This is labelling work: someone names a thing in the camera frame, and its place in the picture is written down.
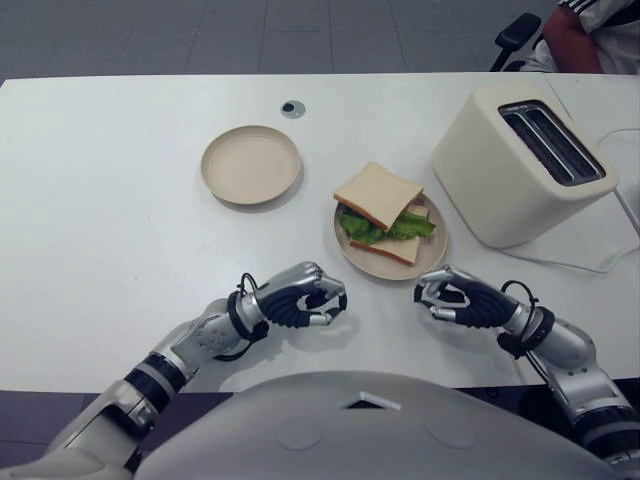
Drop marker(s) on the beige round plate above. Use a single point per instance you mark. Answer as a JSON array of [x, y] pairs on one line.
[[430, 240], [251, 164]]

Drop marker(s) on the black office chair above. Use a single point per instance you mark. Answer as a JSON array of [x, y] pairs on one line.
[[515, 37]]

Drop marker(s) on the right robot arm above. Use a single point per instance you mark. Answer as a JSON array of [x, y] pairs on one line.
[[575, 360]]

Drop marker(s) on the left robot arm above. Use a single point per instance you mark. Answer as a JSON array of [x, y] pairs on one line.
[[165, 365]]

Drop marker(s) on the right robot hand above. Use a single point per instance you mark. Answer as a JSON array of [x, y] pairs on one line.
[[470, 302]]

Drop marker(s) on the green lettuce leaf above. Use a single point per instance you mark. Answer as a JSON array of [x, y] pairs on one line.
[[362, 225]]

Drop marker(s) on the person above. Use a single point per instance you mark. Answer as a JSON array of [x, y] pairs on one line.
[[585, 37]]

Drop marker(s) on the cream toaster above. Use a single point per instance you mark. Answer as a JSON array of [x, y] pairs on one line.
[[510, 170]]

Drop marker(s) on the robot body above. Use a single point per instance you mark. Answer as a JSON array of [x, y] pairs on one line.
[[360, 430]]

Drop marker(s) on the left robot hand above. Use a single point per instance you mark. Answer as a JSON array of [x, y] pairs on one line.
[[285, 300]]

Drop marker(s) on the bread slice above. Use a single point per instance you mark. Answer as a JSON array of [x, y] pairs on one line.
[[377, 192], [395, 247]]

